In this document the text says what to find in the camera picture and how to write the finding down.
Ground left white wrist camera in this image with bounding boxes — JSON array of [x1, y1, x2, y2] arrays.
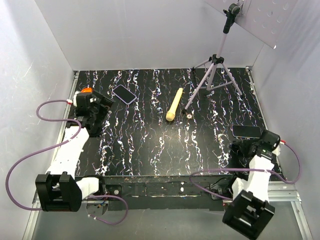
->
[[66, 91, 80, 107]]

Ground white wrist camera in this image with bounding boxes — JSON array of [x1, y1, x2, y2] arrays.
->
[[272, 140, 286, 157], [66, 91, 80, 107]]

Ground purple cased smartphone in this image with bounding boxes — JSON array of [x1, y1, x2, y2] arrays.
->
[[112, 84, 137, 105]]

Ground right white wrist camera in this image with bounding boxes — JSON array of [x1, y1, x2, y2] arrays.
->
[[272, 140, 286, 157]]

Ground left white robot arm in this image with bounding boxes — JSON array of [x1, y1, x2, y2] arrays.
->
[[35, 87, 113, 212]]

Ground black smartphone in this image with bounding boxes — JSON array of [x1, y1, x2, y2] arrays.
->
[[232, 125, 262, 139]]

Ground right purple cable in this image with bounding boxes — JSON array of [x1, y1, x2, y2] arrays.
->
[[189, 141, 303, 201]]

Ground perforated grey board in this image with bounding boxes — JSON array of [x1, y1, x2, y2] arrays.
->
[[206, 0, 297, 49]]

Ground orange curved plastic piece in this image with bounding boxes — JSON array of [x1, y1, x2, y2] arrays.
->
[[80, 87, 93, 94]]

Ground aluminium frame rail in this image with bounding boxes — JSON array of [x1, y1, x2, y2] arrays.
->
[[268, 181, 301, 202]]

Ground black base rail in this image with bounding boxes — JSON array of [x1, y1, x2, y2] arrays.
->
[[86, 174, 236, 216]]

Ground cream toy microphone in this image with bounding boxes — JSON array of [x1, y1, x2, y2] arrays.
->
[[165, 88, 183, 122]]

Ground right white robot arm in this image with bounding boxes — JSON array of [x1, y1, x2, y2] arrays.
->
[[222, 129, 281, 240]]

